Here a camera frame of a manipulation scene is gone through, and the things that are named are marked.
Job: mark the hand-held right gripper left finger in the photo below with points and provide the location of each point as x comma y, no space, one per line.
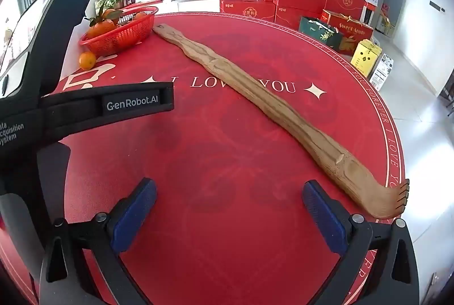
134,216

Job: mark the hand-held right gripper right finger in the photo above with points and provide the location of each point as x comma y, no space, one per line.
324,220

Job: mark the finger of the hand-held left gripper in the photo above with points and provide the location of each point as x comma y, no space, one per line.
142,97

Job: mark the red plastic mesh basket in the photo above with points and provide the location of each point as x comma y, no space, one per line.
120,37

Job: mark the orange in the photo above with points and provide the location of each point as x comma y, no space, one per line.
87,61

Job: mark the pile of leafy oranges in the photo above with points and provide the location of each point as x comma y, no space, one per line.
97,31

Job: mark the wooden back scratcher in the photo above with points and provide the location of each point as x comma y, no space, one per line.
248,85

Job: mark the low red gift box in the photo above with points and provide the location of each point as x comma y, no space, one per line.
246,9

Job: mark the white printed carton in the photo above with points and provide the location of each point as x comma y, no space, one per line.
382,71

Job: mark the yellow cardboard box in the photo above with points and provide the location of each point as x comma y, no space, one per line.
365,58

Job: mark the green gift bag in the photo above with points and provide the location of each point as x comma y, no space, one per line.
317,30

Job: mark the wall light switch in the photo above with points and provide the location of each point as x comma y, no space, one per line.
437,6

